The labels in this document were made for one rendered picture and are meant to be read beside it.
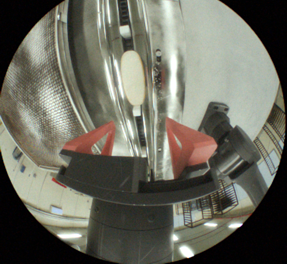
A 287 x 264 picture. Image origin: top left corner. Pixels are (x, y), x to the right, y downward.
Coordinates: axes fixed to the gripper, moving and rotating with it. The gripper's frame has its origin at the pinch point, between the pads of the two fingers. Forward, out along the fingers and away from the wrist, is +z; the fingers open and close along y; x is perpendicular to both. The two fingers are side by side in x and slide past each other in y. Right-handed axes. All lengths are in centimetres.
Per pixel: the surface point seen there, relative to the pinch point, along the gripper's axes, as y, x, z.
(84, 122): 10.1, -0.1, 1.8
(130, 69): 0.9, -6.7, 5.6
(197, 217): -300, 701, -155
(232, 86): -26.5, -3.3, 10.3
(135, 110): 0.8, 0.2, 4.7
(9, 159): 369, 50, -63
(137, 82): 0.0, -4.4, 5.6
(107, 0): 3.3, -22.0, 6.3
